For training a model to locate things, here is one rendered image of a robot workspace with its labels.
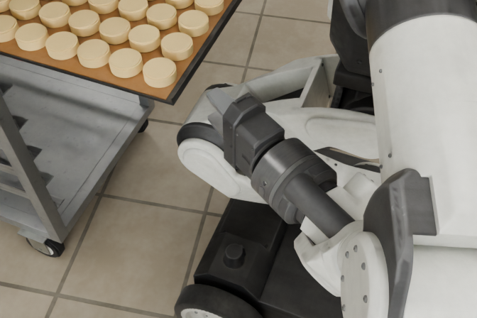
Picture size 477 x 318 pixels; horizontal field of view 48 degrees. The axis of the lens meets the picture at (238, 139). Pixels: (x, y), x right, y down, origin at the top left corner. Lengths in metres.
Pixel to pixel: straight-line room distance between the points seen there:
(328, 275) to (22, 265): 1.05
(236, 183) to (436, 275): 0.74
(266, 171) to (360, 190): 0.12
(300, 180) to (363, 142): 0.28
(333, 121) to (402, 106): 0.47
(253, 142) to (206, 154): 0.37
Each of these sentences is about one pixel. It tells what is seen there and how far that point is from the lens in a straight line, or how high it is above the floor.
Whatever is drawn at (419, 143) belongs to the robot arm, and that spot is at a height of 0.97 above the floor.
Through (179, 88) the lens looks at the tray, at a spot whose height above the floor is 0.69.
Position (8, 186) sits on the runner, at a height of 0.25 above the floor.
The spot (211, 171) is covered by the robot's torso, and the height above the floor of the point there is 0.39.
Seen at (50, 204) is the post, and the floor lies 0.26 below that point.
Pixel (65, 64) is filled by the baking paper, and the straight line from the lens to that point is 0.87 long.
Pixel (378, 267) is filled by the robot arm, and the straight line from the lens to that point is 0.36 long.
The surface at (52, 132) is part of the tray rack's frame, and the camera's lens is 1.53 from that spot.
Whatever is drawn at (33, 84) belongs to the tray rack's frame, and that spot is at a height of 0.15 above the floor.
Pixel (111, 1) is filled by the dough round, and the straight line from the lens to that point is 0.95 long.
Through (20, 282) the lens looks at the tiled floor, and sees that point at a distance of 1.47.
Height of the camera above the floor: 1.24
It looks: 50 degrees down
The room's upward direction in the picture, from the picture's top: straight up
